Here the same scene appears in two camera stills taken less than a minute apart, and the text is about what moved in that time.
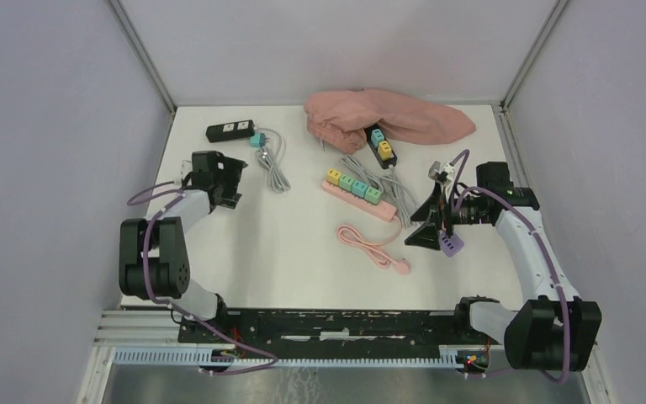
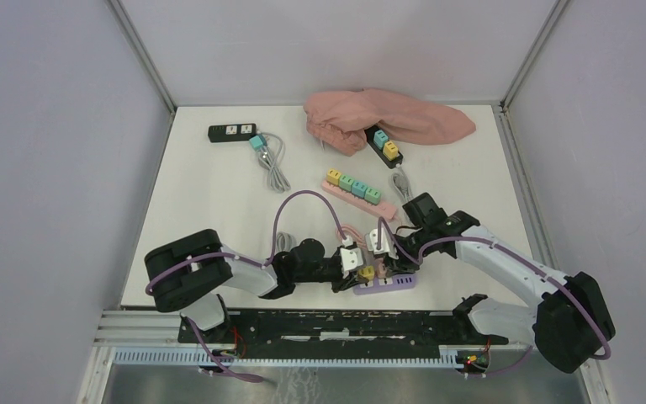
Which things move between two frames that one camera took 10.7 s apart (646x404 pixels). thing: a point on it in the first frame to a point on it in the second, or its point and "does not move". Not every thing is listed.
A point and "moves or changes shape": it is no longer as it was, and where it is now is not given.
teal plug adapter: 257,140 does not move
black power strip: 230,130 does not move
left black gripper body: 228,178 to 325,272
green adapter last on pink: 373,195 does not move
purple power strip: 451,246 moves or changes shape
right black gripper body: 467,210 to 412,242
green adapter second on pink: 346,183 does not move
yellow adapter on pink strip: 332,177 does not move
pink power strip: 380,209 does not move
